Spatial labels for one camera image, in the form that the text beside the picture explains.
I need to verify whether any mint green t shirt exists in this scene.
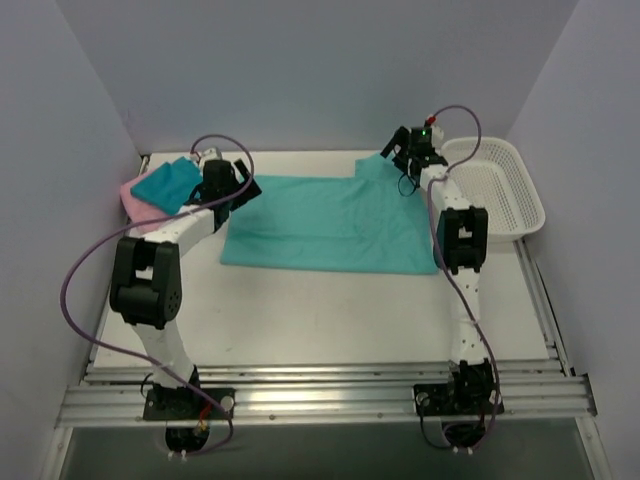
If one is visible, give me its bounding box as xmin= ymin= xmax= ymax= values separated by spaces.
xmin=220 ymin=154 xmax=438 ymax=275

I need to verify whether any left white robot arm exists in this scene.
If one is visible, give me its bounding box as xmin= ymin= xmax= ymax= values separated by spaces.
xmin=109 ymin=158 xmax=262 ymax=419

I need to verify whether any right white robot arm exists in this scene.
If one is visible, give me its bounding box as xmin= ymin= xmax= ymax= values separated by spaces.
xmin=381 ymin=125 xmax=495 ymax=380

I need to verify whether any folded teal t shirt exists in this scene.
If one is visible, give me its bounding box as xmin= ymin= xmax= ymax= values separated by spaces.
xmin=130 ymin=157 xmax=202 ymax=216

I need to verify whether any white perforated plastic basket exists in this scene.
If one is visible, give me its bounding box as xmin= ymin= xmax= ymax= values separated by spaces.
xmin=442 ymin=137 xmax=546 ymax=243

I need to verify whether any folded pink t shirt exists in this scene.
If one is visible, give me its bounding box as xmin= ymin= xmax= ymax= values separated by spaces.
xmin=119 ymin=169 xmax=171 ymax=222

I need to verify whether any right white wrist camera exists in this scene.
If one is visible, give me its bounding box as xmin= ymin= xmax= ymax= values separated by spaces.
xmin=424 ymin=115 xmax=444 ymax=150

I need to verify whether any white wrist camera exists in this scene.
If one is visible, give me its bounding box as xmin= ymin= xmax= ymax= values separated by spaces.
xmin=190 ymin=147 xmax=223 ymax=164
xmin=424 ymin=115 xmax=444 ymax=150

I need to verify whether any black looped cable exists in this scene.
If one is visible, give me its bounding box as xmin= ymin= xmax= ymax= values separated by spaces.
xmin=397 ymin=159 xmax=421 ymax=197

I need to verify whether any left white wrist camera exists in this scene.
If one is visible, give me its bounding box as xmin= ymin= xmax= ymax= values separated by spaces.
xmin=190 ymin=147 xmax=223 ymax=164

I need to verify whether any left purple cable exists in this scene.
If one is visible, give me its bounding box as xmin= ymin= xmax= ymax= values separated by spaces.
xmin=58 ymin=133 xmax=256 ymax=457

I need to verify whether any purple cable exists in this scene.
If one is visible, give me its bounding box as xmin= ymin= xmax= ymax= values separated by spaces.
xmin=424 ymin=104 xmax=501 ymax=451
xmin=58 ymin=133 xmax=256 ymax=457

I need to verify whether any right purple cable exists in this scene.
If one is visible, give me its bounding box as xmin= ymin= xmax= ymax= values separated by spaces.
xmin=424 ymin=104 xmax=501 ymax=451

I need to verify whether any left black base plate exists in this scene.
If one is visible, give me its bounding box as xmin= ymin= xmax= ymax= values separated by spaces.
xmin=142 ymin=386 xmax=236 ymax=421

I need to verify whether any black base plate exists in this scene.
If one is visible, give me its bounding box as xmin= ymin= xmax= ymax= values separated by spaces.
xmin=142 ymin=386 xmax=236 ymax=421
xmin=412 ymin=383 xmax=494 ymax=417

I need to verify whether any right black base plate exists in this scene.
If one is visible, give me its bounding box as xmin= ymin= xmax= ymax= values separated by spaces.
xmin=412 ymin=383 xmax=494 ymax=417

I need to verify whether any aluminium frame rail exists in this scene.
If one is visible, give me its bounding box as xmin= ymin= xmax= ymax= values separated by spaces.
xmin=54 ymin=149 xmax=599 ymax=431

